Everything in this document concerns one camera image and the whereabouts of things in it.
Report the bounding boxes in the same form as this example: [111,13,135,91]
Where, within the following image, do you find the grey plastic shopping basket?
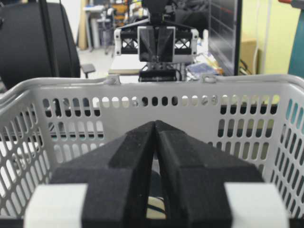
[0,75,304,218]

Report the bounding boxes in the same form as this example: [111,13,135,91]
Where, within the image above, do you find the colourful packaged items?
[186,52,223,80]

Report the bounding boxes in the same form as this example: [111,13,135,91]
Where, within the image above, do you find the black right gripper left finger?
[23,122,155,228]

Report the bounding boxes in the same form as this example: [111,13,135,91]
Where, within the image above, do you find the cardboard box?
[239,35,257,73]

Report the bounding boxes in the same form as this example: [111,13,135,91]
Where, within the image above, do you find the black monitor panel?
[208,0,243,76]

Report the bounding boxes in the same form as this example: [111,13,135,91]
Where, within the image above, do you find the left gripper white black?
[114,25,199,62]

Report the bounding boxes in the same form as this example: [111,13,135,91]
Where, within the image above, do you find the white desk background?
[83,5,111,52]

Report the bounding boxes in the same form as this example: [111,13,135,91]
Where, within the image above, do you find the striped slipper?
[145,171,167,219]

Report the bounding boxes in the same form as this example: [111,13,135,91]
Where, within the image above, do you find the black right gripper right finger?
[154,120,291,228]

